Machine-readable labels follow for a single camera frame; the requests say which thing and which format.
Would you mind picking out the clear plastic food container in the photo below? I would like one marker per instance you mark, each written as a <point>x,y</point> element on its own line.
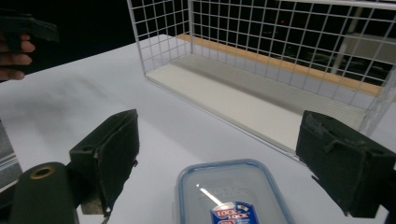
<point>229,194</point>

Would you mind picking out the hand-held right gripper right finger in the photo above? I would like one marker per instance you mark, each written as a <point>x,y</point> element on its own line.
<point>342,161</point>

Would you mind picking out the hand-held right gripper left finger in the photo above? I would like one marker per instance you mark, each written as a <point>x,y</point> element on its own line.
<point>109,155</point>

